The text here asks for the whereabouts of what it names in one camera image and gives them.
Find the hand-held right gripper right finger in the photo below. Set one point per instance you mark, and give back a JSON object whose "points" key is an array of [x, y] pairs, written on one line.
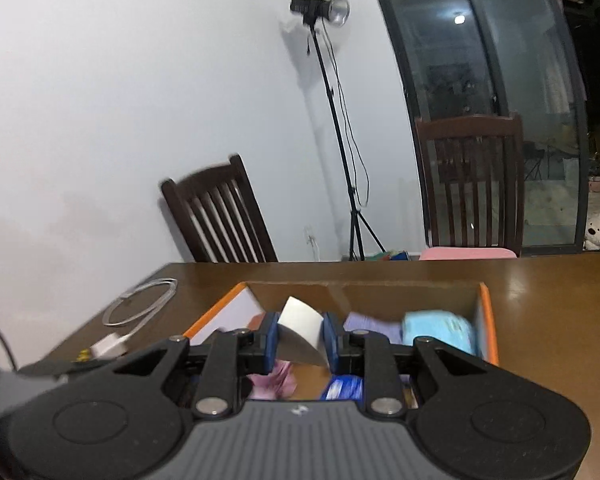
{"points": [[331, 345]]}

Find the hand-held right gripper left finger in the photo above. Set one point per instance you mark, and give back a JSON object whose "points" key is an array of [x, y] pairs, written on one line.
{"points": [[269, 345]]}

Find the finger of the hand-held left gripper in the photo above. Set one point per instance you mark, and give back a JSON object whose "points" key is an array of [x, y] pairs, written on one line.
{"points": [[60, 369]]}

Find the white card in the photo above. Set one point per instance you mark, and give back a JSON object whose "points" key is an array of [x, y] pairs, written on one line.
{"points": [[300, 325]]}

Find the fluffy purple headband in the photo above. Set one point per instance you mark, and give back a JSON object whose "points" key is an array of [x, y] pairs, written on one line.
{"points": [[275, 382]]}

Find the blue tissue pack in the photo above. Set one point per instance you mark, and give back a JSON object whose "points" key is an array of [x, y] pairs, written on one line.
{"points": [[345, 387]]}

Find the purple knitted cloth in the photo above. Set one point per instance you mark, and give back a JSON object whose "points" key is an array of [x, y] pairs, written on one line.
{"points": [[375, 325]]}

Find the cardboard box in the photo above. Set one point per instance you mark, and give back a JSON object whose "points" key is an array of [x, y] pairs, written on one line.
{"points": [[380, 295]]}

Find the light blue soft pack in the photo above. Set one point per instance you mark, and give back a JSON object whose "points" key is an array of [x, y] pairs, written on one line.
{"points": [[437, 332]]}

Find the small yellow flower bits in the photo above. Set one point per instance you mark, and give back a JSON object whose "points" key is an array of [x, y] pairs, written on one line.
{"points": [[82, 355]]}

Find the white charger adapter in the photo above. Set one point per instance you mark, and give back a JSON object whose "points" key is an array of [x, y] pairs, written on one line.
{"points": [[109, 346]]}

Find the colourful box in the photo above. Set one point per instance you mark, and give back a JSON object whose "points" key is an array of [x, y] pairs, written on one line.
{"points": [[390, 256]]}

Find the pink seat cushion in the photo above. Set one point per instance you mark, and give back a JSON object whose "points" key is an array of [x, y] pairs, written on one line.
{"points": [[467, 253]]}

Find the dark wooden chair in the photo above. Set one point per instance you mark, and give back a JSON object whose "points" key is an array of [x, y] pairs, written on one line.
{"points": [[205, 185], [470, 127]]}

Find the black framed glass sliding door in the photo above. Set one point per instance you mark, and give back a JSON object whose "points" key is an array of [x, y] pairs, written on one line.
{"points": [[430, 60]]}

